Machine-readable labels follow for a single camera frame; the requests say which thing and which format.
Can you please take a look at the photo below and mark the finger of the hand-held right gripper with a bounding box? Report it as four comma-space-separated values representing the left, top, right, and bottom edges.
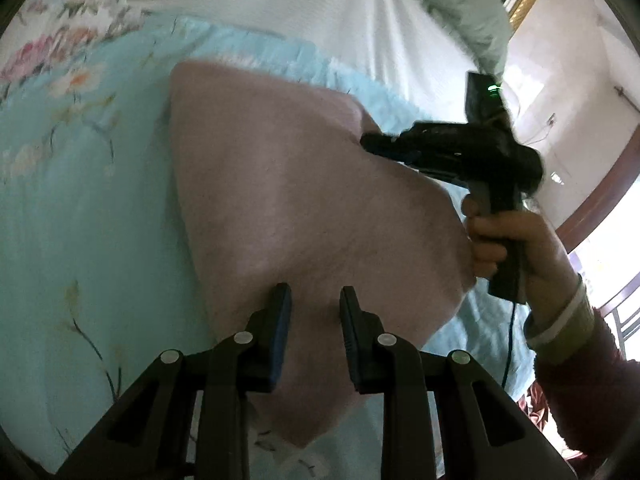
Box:
397, 152, 463, 182
360, 130, 426, 158

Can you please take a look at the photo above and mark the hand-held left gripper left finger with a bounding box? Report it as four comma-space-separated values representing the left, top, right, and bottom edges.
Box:
55, 282, 293, 480

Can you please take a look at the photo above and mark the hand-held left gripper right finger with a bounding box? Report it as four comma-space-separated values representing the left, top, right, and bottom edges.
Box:
339, 285, 578, 480

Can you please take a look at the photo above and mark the pink towel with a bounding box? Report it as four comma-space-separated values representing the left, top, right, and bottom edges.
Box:
167, 60, 478, 451

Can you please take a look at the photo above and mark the person's right hand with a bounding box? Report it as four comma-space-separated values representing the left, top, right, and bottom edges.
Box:
461, 195, 583, 331

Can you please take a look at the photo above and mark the white ribbed blanket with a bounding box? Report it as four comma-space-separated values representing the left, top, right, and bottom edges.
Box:
120, 0, 482, 107

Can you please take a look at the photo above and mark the green pillow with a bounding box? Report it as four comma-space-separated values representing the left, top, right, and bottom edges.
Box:
380, 0, 514, 77

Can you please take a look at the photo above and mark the teal floral bed sheet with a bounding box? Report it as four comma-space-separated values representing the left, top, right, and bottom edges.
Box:
0, 15, 537, 480

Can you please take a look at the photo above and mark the white floral cloth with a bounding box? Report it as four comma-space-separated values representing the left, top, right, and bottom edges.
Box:
0, 0, 167, 107

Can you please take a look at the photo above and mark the brown door frame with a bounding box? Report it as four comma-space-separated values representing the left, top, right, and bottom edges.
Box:
555, 125, 640, 252

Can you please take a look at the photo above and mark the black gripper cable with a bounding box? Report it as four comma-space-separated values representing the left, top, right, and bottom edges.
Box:
502, 300, 519, 392

